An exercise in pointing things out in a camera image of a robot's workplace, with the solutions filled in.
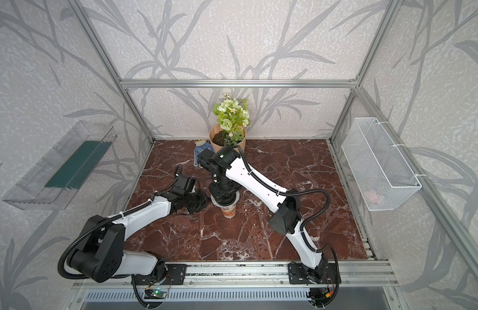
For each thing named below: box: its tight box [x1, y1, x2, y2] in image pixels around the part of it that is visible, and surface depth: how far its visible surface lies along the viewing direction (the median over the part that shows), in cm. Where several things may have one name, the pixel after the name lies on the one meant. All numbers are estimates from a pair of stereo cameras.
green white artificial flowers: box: [213, 93, 250, 146], surface depth 96 cm
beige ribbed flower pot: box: [208, 124, 247, 152], surface depth 101 cm
